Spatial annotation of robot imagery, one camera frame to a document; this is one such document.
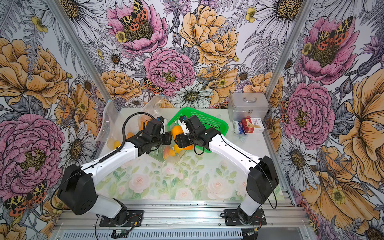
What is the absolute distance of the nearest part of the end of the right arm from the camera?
1.92 feet

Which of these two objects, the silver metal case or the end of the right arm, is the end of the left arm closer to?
the end of the right arm

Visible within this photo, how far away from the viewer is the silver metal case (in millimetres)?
1095

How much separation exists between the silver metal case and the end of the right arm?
504 millimetres

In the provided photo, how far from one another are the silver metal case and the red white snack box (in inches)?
0.8

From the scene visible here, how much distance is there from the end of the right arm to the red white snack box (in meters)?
0.54

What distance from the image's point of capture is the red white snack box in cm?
108
